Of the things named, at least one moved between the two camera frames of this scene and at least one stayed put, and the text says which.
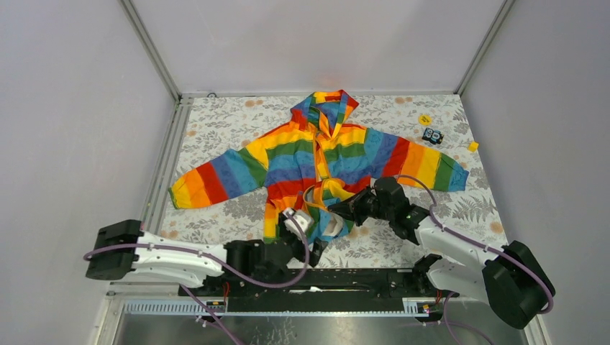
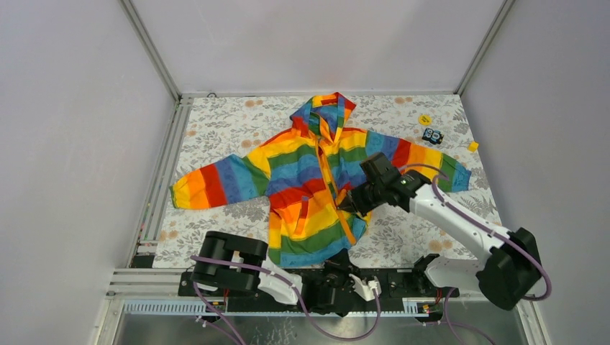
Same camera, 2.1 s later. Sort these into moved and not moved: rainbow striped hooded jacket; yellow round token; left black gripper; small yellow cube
Moved: left black gripper
Not moved: rainbow striped hooded jacket; small yellow cube; yellow round token
